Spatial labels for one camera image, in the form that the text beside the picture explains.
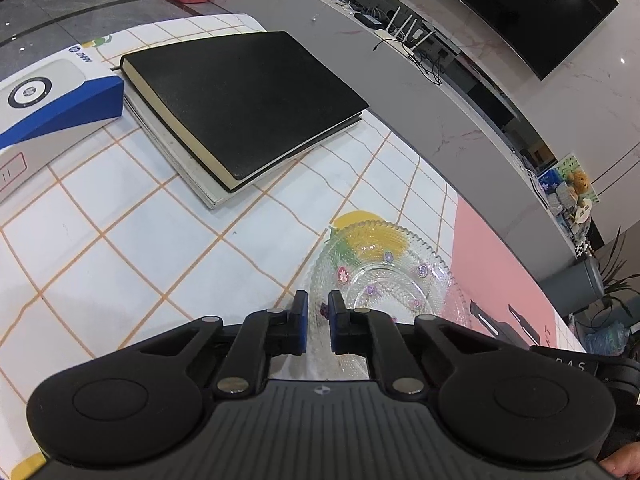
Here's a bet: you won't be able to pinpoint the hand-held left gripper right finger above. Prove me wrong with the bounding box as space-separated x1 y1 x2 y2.
327 290 506 395

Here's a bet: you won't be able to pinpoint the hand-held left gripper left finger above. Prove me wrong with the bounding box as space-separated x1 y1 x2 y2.
127 290 310 396

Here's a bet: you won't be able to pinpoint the clear glass plate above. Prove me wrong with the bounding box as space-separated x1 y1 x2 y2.
306 220 468 382

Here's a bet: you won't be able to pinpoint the blue water bottle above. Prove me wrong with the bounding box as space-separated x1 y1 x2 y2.
582 321 632 357

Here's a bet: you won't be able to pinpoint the potted long-leaf plant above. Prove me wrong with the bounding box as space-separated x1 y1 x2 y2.
597 225 640 312

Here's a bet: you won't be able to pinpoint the grey trash bin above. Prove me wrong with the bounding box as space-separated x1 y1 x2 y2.
542 255 607 317

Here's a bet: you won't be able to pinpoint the pink placemat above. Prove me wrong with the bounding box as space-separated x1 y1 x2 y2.
435 197 559 352

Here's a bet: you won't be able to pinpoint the checked lemon tablecloth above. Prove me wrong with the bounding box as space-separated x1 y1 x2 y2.
0 12 587 480

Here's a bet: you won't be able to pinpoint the green painting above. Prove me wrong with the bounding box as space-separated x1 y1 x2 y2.
537 155 599 217

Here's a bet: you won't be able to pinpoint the marble television console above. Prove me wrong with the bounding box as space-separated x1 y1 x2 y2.
210 0 597 282

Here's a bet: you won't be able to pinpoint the black notebook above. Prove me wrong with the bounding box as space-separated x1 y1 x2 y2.
120 31 370 193

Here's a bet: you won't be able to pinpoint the white router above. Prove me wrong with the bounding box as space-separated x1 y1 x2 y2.
375 5 436 54

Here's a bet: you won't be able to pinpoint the blue and white box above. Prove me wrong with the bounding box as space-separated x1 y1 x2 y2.
0 57 125 202

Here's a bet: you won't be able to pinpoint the black television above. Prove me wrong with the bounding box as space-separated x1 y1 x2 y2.
405 0 620 81

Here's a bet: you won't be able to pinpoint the black cables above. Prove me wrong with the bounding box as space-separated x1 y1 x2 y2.
374 39 447 87

